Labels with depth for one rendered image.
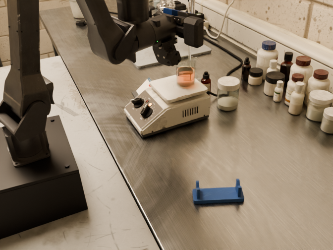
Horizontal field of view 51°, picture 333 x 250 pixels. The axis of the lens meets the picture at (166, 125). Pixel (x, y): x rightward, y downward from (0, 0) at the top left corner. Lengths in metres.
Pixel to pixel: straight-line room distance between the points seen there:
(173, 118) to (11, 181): 0.42
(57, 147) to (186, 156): 0.29
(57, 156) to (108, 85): 0.51
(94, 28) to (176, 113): 0.32
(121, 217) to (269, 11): 0.90
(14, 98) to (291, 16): 0.89
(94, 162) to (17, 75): 0.30
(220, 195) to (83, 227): 0.27
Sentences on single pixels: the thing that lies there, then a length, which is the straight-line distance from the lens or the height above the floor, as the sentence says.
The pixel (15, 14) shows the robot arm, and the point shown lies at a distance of 0.60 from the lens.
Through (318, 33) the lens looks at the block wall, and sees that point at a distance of 1.16.
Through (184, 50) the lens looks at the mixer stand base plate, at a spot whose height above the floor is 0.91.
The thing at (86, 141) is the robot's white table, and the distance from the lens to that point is 0.91.
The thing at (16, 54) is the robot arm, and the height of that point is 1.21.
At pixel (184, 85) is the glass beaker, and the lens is 0.91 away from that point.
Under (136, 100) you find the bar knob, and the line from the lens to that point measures 0.93.
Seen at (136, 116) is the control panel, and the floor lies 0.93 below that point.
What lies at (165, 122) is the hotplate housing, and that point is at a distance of 0.89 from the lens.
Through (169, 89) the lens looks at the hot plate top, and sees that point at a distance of 0.91.
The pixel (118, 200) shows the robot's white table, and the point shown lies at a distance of 0.73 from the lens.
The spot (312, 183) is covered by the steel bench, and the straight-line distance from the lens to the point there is 0.80.
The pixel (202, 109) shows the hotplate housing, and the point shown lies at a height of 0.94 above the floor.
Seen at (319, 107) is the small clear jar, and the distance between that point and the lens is 0.97.
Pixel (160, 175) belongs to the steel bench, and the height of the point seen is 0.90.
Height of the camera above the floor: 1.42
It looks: 34 degrees down
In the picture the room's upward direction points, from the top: 3 degrees counter-clockwise
